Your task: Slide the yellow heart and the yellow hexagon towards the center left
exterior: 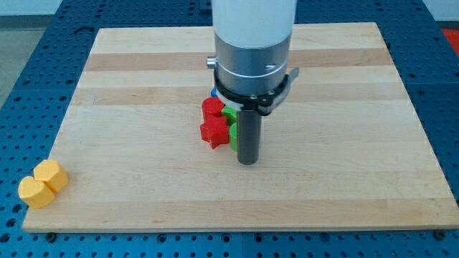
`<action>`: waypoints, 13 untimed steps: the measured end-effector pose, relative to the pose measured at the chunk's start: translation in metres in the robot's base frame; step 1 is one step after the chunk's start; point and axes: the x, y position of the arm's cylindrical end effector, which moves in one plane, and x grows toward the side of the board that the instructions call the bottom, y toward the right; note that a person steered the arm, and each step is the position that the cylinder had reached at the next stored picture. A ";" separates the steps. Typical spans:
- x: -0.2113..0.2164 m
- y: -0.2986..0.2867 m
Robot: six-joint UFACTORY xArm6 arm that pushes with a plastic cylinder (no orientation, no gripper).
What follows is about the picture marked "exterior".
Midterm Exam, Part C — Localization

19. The red star block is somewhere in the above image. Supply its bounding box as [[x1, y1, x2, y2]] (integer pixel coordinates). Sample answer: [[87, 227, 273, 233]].
[[200, 117, 230, 149]]

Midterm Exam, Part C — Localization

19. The light wooden board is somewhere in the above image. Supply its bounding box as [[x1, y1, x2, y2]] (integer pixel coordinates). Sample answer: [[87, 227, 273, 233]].
[[22, 22, 458, 233]]

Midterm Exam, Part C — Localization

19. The red rounded block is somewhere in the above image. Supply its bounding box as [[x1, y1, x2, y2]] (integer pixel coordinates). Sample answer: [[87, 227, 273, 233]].
[[202, 97, 224, 121]]

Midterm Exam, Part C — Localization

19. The blue perforated metal table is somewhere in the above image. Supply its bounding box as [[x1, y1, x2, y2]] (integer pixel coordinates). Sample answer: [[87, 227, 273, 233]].
[[1, 0, 458, 257]]

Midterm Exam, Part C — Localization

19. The yellow hexagon block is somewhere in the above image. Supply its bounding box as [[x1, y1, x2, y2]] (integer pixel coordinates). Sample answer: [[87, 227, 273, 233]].
[[33, 160, 70, 193]]

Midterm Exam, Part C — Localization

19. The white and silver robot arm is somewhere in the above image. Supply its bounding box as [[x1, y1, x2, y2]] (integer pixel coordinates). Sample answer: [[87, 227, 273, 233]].
[[212, 0, 297, 96]]

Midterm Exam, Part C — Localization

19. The yellow heart block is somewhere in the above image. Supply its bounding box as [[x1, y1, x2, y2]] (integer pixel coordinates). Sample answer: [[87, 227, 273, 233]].
[[18, 176, 55, 209]]

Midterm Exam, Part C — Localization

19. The green cylinder block lower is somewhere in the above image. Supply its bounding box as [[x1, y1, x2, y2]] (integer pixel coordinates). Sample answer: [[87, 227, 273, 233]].
[[229, 123, 237, 151]]

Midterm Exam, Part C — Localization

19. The black clamp ring with lever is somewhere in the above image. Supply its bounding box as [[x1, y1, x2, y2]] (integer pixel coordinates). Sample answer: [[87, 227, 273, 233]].
[[213, 67, 300, 117]]

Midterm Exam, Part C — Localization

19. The green block upper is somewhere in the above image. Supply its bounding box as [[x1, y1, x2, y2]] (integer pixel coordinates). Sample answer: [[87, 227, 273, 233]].
[[221, 105, 237, 126]]

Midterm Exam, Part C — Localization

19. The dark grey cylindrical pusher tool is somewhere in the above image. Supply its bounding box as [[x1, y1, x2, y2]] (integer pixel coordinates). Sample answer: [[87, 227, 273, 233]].
[[237, 110, 262, 165]]

